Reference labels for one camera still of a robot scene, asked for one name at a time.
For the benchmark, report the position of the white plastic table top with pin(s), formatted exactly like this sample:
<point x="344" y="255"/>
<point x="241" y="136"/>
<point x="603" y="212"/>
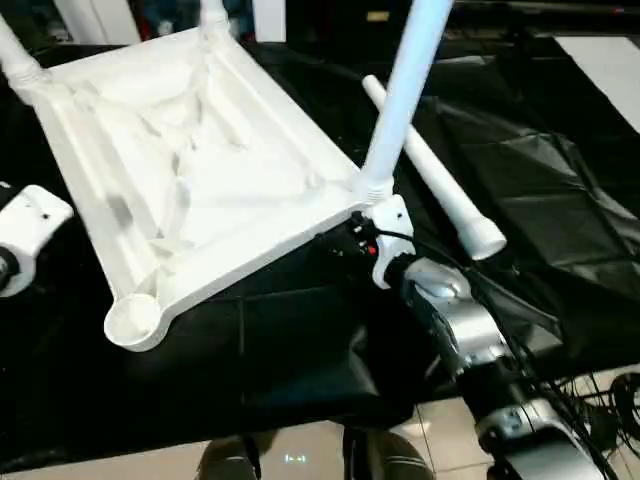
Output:
<point x="150" y="150"/>

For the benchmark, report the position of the black work mat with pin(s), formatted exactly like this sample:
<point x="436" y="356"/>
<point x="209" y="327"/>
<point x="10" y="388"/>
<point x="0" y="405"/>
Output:
<point x="550" y="200"/>

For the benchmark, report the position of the dark robot left foot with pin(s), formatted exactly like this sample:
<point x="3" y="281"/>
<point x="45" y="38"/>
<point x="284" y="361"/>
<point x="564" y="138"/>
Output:
<point x="230" y="460"/>

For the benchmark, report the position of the black cabinet with gold label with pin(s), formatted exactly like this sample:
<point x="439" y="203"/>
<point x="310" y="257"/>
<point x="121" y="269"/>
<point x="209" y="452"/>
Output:
<point x="500" y="15"/>

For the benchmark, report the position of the white flat board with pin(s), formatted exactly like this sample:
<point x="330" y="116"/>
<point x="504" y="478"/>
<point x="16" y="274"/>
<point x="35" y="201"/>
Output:
<point x="605" y="70"/>

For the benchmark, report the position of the white display cabinet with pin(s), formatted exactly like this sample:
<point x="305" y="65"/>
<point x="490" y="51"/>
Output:
<point x="100" y="17"/>

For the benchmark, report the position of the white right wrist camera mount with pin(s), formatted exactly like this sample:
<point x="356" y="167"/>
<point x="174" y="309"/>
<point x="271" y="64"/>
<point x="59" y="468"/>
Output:
<point x="395" y="215"/>

